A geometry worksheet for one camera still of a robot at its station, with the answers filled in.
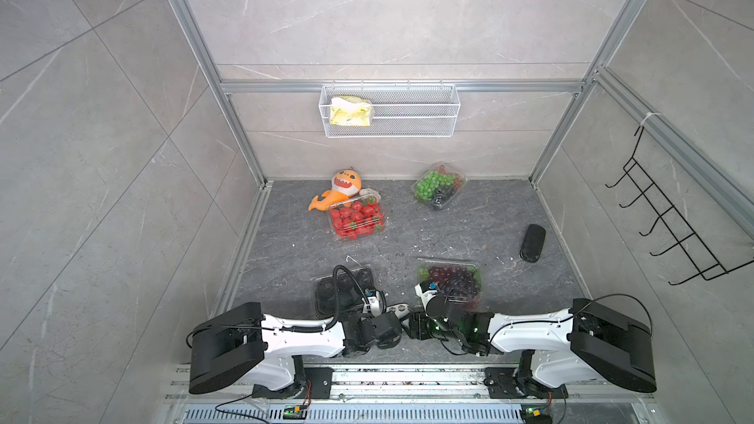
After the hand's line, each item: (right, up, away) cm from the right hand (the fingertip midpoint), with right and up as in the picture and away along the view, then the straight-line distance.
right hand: (406, 324), depth 81 cm
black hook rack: (+62, +24, -18) cm, 69 cm away
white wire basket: (-1, +67, +19) cm, 70 cm away
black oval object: (+45, +21, +17) cm, 53 cm away
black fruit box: (-16, +8, +3) cm, 18 cm away
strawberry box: (-14, +30, +20) cm, 38 cm away
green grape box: (+14, +41, +28) cm, 52 cm away
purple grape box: (+16, +11, +2) cm, 20 cm away
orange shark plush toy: (-21, +42, +26) cm, 54 cm away
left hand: (-4, -1, +1) cm, 4 cm away
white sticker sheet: (-1, +3, +2) cm, 4 cm away
